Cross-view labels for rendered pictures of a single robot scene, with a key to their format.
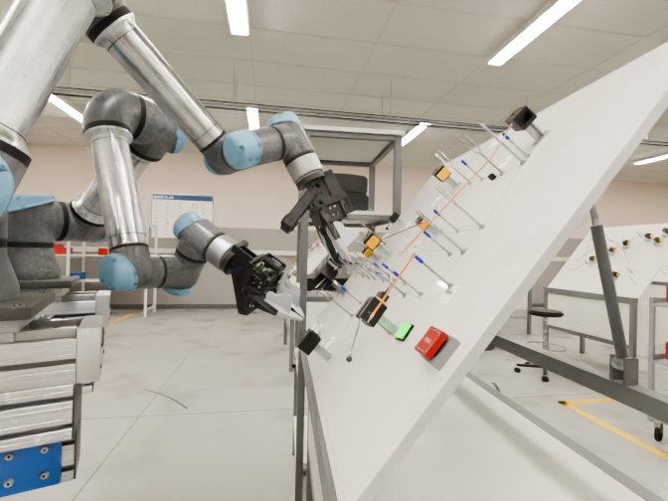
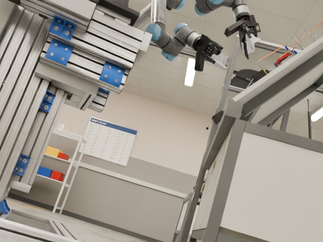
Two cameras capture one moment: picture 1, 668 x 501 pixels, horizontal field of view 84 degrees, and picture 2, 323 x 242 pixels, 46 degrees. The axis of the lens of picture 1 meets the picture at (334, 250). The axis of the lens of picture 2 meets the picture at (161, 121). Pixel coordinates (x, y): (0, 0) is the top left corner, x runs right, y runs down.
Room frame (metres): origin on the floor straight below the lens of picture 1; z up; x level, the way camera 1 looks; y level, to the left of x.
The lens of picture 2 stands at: (-0.78, -0.13, 0.36)
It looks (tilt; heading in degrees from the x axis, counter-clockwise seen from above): 15 degrees up; 14
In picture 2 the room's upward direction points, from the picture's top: 18 degrees clockwise
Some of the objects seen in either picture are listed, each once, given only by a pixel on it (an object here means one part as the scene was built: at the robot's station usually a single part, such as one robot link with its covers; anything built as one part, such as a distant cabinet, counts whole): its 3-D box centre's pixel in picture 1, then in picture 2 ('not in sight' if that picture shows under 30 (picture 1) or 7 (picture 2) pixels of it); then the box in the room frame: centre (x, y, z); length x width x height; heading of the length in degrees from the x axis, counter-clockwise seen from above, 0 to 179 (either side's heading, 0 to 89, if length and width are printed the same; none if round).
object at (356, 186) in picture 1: (335, 195); (249, 86); (1.96, 0.00, 1.56); 0.30 x 0.23 x 0.19; 99
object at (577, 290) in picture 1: (608, 295); not in sight; (4.29, -3.19, 0.83); 1.18 x 0.72 x 1.65; 11
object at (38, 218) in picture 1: (31, 218); not in sight; (1.02, 0.83, 1.33); 0.13 x 0.12 x 0.14; 150
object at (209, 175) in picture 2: (315, 425); (205, 195); (1.39, 0.05, 0.60); 0.55 x 0.02 x 0.39; 7
